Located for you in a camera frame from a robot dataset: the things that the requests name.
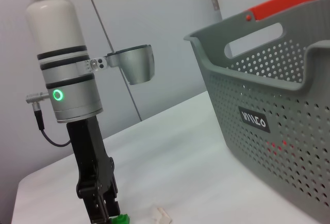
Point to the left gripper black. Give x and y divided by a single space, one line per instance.
87 152

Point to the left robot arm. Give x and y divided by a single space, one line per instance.
51 28

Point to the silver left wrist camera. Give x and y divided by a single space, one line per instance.
136 64

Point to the grey perforated storage basket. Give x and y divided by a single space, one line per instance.
270 92

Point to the green toy brick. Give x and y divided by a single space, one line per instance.
122 220

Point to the white toy brick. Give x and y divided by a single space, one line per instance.
161 215

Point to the small grey wall fitting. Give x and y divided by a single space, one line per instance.
214 1

